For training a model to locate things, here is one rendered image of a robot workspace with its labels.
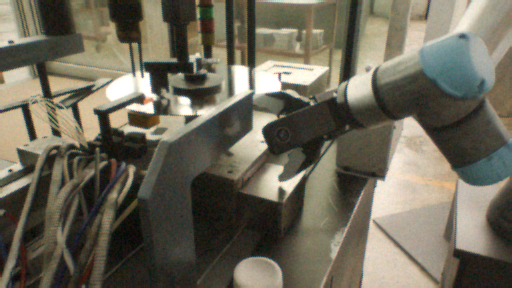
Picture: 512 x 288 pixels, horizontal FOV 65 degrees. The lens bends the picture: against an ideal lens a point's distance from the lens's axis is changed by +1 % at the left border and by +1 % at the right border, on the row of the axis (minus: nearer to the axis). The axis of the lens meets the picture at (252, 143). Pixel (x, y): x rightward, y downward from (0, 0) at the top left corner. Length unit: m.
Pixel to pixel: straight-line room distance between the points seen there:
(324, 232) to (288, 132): 0.24
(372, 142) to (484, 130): 0.36
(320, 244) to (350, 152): 0.26
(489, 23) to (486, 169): 0.20
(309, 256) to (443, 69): 0.35
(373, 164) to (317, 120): 0.34
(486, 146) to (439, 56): 0.12
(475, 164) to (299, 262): 0.28
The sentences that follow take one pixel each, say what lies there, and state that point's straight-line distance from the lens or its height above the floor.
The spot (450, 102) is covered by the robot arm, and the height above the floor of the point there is 1.03.
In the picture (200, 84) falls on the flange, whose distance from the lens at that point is 0.75.
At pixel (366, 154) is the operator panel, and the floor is 0.80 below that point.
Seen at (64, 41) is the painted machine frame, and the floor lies 1.03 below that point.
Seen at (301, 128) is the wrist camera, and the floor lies 0.97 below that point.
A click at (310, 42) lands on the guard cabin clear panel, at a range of 1.16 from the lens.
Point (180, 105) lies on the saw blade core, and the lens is 0.67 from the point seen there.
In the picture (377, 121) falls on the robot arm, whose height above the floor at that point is 0.98.
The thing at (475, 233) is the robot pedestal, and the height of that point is 0.75.
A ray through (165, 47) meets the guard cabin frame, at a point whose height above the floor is 0.90.
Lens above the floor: 1.17
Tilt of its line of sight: 25 degrees down
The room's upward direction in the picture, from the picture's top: straight up
